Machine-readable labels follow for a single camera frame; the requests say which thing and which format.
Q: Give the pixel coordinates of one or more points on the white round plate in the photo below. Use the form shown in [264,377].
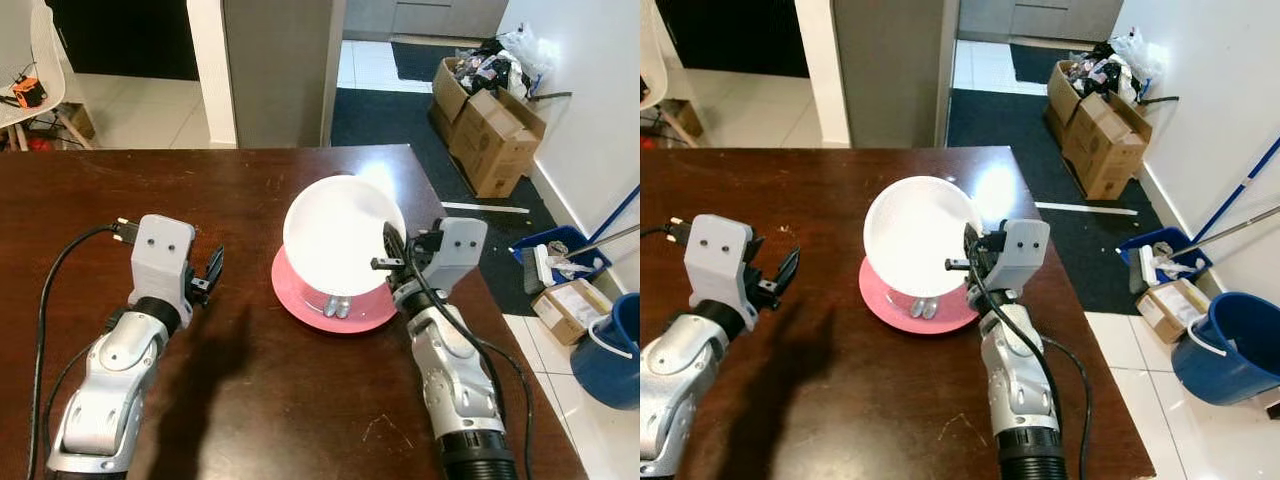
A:
[915,235]
[335,235]

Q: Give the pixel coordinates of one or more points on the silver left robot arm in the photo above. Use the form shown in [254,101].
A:
[680,390]
[110,380]

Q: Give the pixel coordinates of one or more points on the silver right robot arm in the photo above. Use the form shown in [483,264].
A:
[1015,380]
[450,380]

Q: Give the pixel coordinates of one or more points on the white strip on floor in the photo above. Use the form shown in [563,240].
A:
[485,208]
[1085,209]

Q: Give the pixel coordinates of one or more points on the pink round plate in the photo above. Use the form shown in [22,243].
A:
[300,305]
[885,305]

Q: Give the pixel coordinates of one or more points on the dark grey floor rug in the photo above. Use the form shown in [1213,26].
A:
[1000,118]
[385,118]

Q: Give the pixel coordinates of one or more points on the large closed cardboard box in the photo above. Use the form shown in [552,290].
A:
[495,145]
[1105,148]

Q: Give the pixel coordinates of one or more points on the small labelled cardboard box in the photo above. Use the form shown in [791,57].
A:
[1170,310]
[570,310]

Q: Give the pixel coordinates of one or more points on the open cardboard box with clutter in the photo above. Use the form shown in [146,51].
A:
[1062,95]
[450,95]

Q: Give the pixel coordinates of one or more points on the silver metal pole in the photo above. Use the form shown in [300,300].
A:
[610,238]
[1235,228]

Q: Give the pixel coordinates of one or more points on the blue plastic bucket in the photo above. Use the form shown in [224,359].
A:
[1225,350]
[605,365]

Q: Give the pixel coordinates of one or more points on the black door mat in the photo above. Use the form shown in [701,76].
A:
[1035,62]
[418,60]

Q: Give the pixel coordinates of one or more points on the grey drawer cabinet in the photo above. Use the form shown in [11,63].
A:
[1040,18]
[430,18]

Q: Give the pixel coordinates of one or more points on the white plastic bag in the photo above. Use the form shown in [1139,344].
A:
[528,50]
[1140,52]

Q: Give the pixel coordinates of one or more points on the white plastic chair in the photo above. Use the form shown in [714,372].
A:
[652,60]
[45,50]

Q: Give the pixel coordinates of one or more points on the orange and black device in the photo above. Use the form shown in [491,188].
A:
[28,92]

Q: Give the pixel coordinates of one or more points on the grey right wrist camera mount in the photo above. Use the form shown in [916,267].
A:
[1022,250]
[460,250]

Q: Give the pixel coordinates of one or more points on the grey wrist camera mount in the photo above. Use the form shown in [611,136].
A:
[460,250]
[718,255]
[1022,250]
[160,252]

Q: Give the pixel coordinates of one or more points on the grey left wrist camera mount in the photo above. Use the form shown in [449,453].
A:
[718,255]
[160,252]

